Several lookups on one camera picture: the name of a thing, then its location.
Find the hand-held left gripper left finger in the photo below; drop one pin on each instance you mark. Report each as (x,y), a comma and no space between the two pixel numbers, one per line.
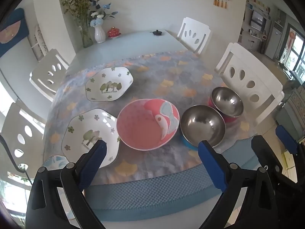
(95,162)

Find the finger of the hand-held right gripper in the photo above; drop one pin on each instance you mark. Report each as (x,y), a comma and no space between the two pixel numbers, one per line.
(262,150)
(286,137)

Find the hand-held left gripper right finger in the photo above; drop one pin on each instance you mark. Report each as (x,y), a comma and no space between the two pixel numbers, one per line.
(212,164)

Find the white tree print plate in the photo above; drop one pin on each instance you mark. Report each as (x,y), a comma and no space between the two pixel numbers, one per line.
(81,126)
(119,91)

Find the steel bowl blue base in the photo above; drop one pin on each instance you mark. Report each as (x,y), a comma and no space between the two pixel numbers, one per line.
(202,124)

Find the pink cartoon bowl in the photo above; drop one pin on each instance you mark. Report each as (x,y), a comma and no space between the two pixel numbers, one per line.
(140,128)

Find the steel bowl pink base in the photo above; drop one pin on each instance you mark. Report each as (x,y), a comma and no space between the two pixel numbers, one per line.
(226,100)

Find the small blue print plate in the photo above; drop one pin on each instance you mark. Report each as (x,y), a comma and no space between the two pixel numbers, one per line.
(53,161)

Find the blue quilted table mat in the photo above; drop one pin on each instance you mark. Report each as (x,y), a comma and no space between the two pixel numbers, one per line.
(154,190)

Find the white dining chair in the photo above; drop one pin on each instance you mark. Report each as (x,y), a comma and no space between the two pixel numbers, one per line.
(259,76)
(190,35)
(12,121)
(43,76)

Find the white floor air conditioner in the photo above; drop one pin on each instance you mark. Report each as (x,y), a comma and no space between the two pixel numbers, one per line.
(274,40)

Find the scalloped print tablecloth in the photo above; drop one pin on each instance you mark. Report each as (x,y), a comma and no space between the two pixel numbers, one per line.
(166,76)

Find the television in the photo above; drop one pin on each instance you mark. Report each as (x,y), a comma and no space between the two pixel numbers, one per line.
(258,20)

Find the glass vase with green stems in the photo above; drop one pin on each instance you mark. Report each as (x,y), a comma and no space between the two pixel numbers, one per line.
(87,39)

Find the white vase with blue flowers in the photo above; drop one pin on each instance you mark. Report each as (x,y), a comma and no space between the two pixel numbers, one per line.
(99,35)

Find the white carved rack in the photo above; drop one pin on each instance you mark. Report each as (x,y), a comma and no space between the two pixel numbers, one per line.
(39,45)

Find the red lidded pot on saucer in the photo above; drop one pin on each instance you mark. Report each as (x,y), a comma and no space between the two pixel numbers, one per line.
(113,33)

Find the small black lid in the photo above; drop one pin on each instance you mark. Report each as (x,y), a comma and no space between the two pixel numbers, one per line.
(157,32)

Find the blue fridge dust cover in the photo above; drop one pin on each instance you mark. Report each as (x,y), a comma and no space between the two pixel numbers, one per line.
(14,26)

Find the orange tassel wall ornament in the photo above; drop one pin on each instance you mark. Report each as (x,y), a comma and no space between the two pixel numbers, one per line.
(220,2)

